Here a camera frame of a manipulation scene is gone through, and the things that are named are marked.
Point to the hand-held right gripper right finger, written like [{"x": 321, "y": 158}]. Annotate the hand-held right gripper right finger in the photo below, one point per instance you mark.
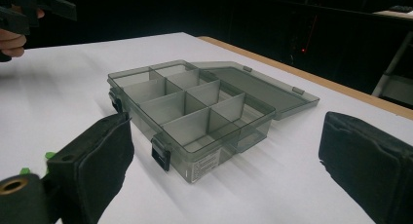
[{"x": 370, "y": 159}]

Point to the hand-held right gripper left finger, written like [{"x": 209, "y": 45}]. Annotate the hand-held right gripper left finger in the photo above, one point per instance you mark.
[{"x": 94, "y": 159}]

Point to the small green piece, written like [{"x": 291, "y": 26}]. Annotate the small green piece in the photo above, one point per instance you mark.
[
  {"x": 24, "y": 170},
  {"x": 49, "y": 155}
]

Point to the grey transparent organizer box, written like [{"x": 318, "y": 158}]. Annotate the grey transparent organizer box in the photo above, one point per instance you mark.
[{"x": 195, "y": 120}]

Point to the wooden table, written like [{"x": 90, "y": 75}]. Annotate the wooden table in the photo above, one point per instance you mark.
[{"x": 389, "y": 106}]

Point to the white table board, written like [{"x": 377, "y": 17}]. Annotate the white table board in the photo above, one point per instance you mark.
[{"x": 227, "y": 201}]

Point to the white metal frame stand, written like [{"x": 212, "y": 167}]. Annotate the white metal frame stand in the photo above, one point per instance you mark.
[{"x": 394, "y": 86}]

